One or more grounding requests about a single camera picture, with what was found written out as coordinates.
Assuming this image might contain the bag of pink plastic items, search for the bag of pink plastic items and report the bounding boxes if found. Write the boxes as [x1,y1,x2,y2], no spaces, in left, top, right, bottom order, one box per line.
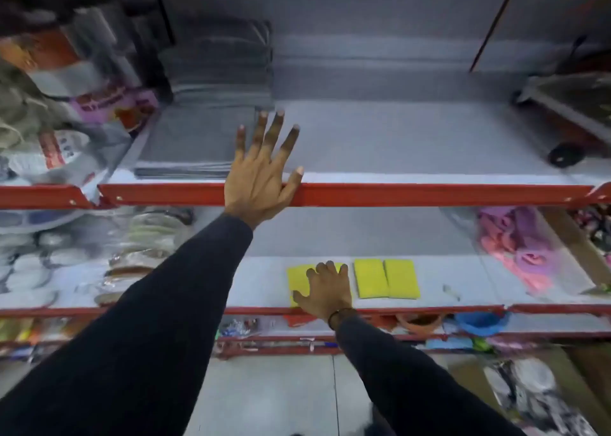
[470,205,573,295]

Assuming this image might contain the packs of white bowls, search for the packs of white bowls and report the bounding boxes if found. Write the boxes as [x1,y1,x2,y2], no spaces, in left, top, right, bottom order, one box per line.
[0,209,101,308]

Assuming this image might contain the small clear packet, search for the small clear packet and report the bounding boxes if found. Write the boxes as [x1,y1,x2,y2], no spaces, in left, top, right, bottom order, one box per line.
[219,317,262,340]

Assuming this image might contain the blue plastic bowl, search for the blue plastic bowl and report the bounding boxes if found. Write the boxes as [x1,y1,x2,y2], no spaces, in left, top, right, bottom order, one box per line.
[453,312,509,337]

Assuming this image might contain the brown cardboard box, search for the brown cardboard box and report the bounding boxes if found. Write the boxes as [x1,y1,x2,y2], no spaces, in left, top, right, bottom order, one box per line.
[539,207,611,288]

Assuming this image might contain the person's left forearm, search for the person's left forearm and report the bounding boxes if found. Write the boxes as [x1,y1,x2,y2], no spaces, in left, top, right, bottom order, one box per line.
[0,213,254,436]

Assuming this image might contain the tall stack of grey cloths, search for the tall stack of grey cloths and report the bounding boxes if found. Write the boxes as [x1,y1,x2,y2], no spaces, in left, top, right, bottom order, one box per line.
[158,17,275,109]

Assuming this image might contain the flat pile of grey cloths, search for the flat pile of grey cloths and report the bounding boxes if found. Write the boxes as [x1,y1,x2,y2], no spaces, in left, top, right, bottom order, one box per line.
[135,106,261,180]

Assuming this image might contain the packs of round scrubbers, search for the packs of round scrubbers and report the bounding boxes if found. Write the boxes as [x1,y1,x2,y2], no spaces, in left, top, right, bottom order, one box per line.
[93,207,195,308]

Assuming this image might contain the bag of white and black items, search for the bag of white and black items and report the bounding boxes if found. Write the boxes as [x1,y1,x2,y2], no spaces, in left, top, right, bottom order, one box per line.
[482,357,600,436]

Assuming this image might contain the yellow sponge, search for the yellow sponge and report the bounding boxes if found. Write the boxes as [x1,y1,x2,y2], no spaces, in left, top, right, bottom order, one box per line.
[287,262,346,308]
[384,259,421,300]
[353,259,390,300]

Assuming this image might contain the heap of printed plastic packets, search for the heap of printed plastic packets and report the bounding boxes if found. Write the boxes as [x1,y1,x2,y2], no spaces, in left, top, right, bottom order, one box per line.
[0,0,160,198]

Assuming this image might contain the person's right forearm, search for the person's right forearm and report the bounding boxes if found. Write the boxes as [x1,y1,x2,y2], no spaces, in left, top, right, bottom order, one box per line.
[334,314,526,436]

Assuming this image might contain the dark beaded bracelet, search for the dark beaded bracelet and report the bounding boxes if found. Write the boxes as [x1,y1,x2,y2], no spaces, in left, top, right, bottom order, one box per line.
[327,307,358,330]

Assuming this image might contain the red metal shelving rack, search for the red metal shelving rack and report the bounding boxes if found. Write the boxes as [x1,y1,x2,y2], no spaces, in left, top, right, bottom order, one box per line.
[0,0,611,360]

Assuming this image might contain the person's right hand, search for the person's right hand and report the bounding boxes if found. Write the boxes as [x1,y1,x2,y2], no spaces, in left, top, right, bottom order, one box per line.
[292,260,355,326]

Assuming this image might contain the orange plastic bowl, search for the orange plastic bowl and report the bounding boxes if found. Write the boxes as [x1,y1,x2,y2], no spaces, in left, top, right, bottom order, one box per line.
[395,313,447,335]

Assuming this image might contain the toy cart with black wheel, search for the toy cart with black wheel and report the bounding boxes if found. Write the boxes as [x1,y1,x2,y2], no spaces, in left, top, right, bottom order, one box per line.
[512,35,611,168]

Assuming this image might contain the person's left hand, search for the person's left hand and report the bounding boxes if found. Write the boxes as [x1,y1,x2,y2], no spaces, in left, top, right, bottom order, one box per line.
[223,110,305,231]

